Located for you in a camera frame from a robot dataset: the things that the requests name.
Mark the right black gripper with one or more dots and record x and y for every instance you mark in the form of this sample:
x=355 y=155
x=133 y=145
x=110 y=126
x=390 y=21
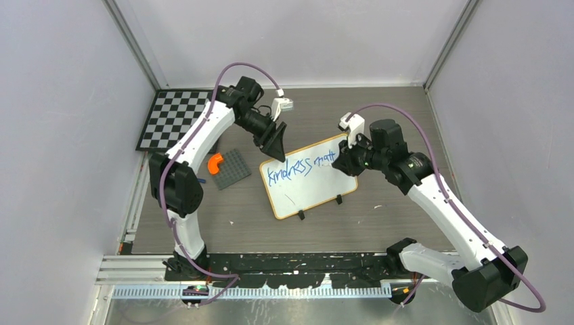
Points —
x=346 y=152

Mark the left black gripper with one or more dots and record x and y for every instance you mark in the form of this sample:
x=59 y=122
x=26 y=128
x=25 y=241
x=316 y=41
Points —
x=273 y=146

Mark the yellow framed whiteboard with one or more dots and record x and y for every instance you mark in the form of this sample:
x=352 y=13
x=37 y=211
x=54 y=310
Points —
x=306 y=178

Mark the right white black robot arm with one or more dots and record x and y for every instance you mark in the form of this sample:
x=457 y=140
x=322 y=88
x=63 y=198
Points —
x=480 y=274

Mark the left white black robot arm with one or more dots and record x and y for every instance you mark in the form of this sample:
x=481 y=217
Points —
x=173 y=174

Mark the grey studded baseplate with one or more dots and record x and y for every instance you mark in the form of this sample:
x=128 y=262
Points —
x=232 y=169

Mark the orange curved block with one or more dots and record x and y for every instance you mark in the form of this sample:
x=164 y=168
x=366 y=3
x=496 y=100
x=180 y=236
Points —
x=214 y=163

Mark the black white checkerboard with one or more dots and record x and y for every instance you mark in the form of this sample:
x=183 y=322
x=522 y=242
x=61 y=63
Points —
x=170 y=117

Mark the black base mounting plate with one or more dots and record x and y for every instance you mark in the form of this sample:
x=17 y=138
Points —
x=292 y=270

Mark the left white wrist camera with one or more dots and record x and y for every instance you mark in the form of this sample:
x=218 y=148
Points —
x=280 y=103

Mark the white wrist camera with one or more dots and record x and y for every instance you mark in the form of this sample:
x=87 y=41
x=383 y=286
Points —
x=353 y=124
x=280 y=103

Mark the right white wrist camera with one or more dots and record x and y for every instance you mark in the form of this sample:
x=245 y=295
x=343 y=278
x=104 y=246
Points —
x=353 y=124

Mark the aluminium frame rail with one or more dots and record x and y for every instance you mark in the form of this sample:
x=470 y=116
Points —
x=142 y=277

